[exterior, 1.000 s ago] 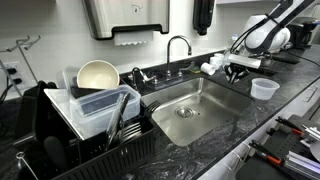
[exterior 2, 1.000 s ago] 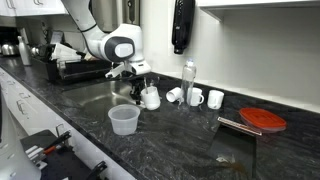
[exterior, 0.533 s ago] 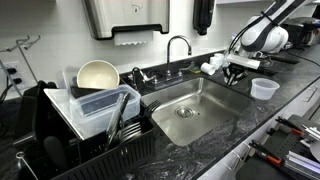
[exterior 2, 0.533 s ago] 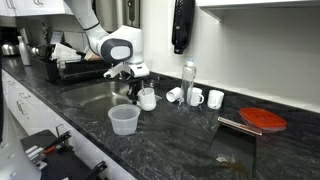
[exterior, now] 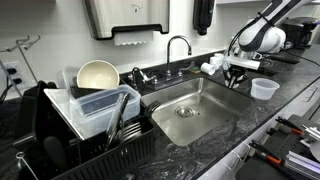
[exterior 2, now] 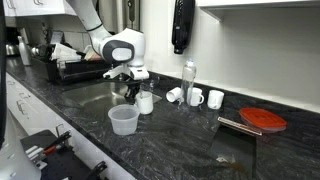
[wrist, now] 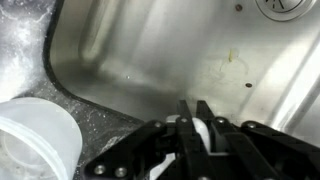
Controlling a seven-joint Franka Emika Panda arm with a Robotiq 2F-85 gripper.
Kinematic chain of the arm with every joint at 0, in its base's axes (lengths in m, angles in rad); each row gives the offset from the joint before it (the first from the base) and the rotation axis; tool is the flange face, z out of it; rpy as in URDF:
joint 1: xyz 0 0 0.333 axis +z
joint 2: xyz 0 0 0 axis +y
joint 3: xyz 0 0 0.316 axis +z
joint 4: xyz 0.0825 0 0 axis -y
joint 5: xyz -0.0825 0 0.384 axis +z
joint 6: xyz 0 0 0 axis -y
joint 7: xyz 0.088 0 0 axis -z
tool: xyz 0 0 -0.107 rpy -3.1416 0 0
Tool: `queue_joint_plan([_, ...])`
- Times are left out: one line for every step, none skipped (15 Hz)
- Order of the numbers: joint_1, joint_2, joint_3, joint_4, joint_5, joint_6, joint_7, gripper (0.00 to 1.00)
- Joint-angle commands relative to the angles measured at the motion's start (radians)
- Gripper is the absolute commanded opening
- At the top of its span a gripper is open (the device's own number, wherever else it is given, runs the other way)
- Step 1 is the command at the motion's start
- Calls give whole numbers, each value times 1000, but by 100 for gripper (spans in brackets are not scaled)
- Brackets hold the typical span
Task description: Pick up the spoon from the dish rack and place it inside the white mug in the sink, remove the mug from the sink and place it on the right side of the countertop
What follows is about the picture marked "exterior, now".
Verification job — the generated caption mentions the black tool cart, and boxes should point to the black tool cart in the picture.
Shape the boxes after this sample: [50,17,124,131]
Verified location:
[234,114,320,180]

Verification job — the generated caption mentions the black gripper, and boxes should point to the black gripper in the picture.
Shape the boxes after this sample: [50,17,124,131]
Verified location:
[222,65,249,89]

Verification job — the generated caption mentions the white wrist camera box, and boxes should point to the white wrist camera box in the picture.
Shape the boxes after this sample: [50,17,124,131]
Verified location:
[226,54,261,71]

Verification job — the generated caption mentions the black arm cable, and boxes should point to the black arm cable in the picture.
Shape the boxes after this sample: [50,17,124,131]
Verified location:
[228,0,281,56]

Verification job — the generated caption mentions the translucent plastic lid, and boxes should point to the translucent plastic lid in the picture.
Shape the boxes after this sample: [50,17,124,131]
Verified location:
[43,87,88,141]

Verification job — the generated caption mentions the white wall outlet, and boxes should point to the white wall outlet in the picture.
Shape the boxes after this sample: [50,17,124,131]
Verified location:
[2,61,25,93]

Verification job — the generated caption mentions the orange black pliers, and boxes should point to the orange black pliers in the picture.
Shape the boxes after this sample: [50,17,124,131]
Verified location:
[249,139,284,166]

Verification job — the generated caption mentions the black coffee machine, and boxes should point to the black coffee machine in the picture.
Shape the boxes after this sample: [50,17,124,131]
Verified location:
[283,16,320,50]

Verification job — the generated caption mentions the black wall soap dispenser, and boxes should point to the black wall soap dispenser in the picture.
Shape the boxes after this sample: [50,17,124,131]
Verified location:
[192,0,216,36]

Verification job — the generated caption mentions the cream bowl with pink outside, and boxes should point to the cream bowl with pink outside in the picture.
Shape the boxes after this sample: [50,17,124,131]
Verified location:
[76,59,121,90]

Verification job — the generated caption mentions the silver aluminium profiles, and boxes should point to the silver aluminium profiles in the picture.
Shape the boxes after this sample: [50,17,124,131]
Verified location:
[284,150,320,179]

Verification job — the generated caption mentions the white base cabinets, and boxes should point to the white base cabinets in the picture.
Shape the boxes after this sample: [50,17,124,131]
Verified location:
[196,84,320,180]

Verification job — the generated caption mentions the black dish rack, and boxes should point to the black dish rack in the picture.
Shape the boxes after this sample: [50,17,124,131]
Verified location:
[13,79,158,180]

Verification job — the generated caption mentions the metal wire stand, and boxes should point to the metal wire stand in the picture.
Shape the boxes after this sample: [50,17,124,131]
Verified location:
[0,34,43,99]

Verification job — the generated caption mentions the black handled tool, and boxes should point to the black handled tool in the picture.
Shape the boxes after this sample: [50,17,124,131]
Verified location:
[274,116,304,136]

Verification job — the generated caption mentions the clear plastic food container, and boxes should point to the clear plastic food container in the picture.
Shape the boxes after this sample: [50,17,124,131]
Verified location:
[69,83,142,138]

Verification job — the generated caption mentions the white paper towel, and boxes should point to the white paper towel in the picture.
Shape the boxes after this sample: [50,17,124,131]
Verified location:
[114,30,155,46]

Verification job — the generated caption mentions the chrome faucet side lever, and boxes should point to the chrome faucet side lever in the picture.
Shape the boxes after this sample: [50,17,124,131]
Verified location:
[181,60,196,73]

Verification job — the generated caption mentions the yellow green sponge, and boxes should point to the yellow green sponge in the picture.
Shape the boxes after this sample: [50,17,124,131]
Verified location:
[189,64,201,74]

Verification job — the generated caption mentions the metal tongs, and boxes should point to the metal tongs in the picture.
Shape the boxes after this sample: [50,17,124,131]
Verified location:
[104,92,132,151]

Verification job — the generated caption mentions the stainless steel sink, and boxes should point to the stainless steel sink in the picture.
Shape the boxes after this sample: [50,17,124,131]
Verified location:
[139,76,256,148]

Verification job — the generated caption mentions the translucent round plastic tub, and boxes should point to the translucent round plastic tub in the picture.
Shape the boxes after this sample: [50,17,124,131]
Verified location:
[250,77,281,101]

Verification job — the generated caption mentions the small chrome faucet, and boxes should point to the small chrome faucet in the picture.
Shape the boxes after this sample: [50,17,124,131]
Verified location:
[128,66,159,91]

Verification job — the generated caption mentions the tall chrome faucet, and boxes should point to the tall chrome faucet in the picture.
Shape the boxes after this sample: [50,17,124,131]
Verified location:
[165,34,193,83]

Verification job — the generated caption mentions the metal fork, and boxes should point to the metal fork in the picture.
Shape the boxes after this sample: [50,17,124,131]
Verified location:
[122,130,144,144]
[121,121,143,134]

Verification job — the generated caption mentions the black rounded utensil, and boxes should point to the black rounded utensil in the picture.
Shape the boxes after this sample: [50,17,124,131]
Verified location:
[43,134,70,172]

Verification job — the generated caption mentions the black flat panel silver edge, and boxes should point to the black flat panel silver edge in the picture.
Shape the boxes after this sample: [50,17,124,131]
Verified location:
[266,53,301,65]

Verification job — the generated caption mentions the steel paper towel dispenser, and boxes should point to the steel paper towel dispenser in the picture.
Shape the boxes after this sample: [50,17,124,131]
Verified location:
[82,0,171,41]

